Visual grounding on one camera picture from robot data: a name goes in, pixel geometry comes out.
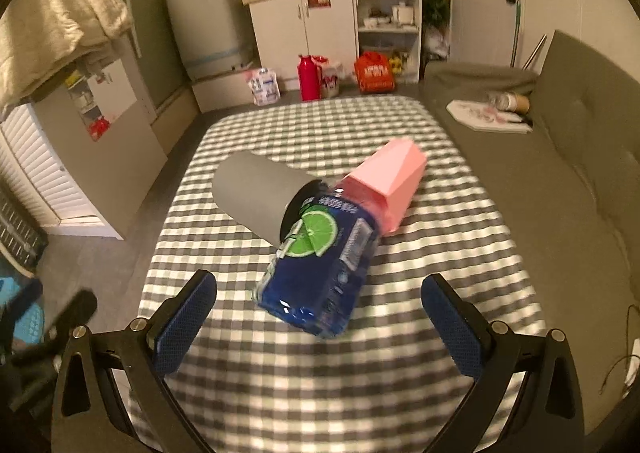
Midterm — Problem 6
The red shopping bag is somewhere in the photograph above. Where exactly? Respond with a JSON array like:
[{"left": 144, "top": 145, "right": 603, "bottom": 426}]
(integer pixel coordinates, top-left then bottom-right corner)
[{"left": 354, "top": 51, "right": 396, "bottom": 94}]

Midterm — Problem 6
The white kitchen cabinet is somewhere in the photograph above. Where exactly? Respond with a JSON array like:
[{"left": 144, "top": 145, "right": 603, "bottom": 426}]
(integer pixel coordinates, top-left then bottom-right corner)
[{"left": 242, "top": 0, "right": 358, "bottom": 90}]

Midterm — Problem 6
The white detergent refill pouch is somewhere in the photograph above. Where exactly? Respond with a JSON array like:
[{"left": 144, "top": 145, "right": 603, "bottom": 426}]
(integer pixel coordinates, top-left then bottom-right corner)
[{"left": 246, "top": 68, "right": 281, "bottom": 106}]

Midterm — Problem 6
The white washing machine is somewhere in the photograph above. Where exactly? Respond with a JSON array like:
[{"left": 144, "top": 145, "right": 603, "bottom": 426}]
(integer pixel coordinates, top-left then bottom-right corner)
[{"left": 166, "top": 0, "right": 256, "bottom": 82}]

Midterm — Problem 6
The grey cylindrical cup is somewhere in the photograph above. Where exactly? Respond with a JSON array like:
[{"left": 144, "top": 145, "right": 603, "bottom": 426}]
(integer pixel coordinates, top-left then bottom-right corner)
[{"left": 212, "top": 151, "right": 324, "bottom": 247}]

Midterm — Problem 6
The red thermos jug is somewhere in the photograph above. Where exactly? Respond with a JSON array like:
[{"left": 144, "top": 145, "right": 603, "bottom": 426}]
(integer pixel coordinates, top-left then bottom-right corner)
[{"left": 297, "top": 54, "right": 326, "bottom": 102}]

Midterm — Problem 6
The beige quilted jacket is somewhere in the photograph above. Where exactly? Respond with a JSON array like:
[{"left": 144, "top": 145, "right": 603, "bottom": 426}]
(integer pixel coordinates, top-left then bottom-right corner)
[{"left": 1, "top": 0, "right": 132, "bottom": 109}]

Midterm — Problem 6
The white printed board on sofa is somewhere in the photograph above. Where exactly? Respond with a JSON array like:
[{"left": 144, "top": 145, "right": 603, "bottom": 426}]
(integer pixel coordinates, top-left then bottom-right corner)
[{"left": 446, "top": 100, "right": 533, "bottom": 134}]

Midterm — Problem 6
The pink faceted cup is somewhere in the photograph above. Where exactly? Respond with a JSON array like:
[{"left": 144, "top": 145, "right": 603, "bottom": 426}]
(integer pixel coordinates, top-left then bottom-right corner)
[{"left": 345, "top": 138, "right": 427, "bottom": 235}]

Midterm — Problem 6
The white charger with cable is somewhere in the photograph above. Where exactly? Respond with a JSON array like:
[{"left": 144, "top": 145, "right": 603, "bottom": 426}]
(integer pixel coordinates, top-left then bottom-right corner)
[{"left": 599, "top": 303, "right": 639, "bottom": 397}]

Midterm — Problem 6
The grey white checkered tablecloth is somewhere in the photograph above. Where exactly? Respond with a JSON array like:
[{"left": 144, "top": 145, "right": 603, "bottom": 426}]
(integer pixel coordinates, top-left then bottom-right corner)
[{"left": 139, "top": 96, "right": 546, "bottom": 452}]

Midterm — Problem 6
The grey fabric sofa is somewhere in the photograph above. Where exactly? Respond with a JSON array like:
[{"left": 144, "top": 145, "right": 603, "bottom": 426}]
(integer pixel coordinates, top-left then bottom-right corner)
[{"left": 420, "top": 32, "right": 639, "bottom": 430}]

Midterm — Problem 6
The blue plastic bottle cup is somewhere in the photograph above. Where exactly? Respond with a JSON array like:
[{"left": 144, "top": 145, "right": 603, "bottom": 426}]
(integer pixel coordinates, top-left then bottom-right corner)
[{"left": 254, "top": 182, "right": 382, "bottom": 338}]

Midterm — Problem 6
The white open shelf unit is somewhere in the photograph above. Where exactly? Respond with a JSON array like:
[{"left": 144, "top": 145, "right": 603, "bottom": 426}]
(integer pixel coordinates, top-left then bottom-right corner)
[{"left": 356, "top": 0, "right": 423, "bottom": 83}]

